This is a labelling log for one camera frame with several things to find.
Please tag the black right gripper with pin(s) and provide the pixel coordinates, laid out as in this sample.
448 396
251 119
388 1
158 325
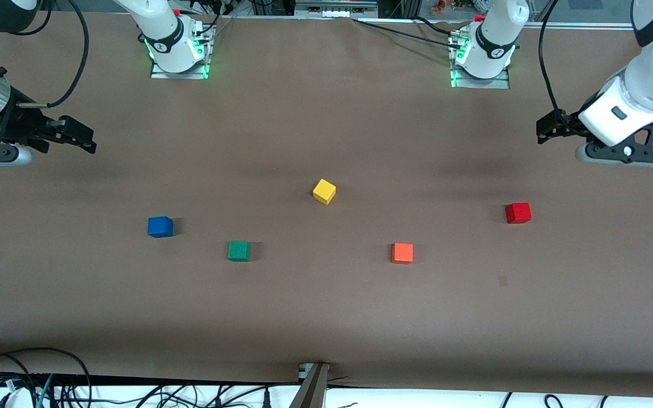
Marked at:
16 122

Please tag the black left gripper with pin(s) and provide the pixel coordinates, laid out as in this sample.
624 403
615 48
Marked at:
565 126

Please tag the red cube block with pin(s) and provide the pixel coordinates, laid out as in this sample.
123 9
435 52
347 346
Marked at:
518 213

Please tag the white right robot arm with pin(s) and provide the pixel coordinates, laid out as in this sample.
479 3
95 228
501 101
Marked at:
162 28

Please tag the blue cube block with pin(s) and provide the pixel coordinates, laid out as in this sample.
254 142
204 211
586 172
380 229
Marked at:
160 226

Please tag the orange cube block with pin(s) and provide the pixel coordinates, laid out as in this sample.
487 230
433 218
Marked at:
402 253

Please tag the green cube block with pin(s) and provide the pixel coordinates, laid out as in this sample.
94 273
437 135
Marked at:
238 250

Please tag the yellow cube block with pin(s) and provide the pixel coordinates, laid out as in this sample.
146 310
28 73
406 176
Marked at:
324 191

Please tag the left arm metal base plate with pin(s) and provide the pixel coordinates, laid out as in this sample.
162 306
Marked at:
496 84

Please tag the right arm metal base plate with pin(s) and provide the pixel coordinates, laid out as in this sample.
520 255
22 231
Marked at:
159 75

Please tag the grey camera mount bar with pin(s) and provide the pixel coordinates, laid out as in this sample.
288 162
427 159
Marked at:
310 391

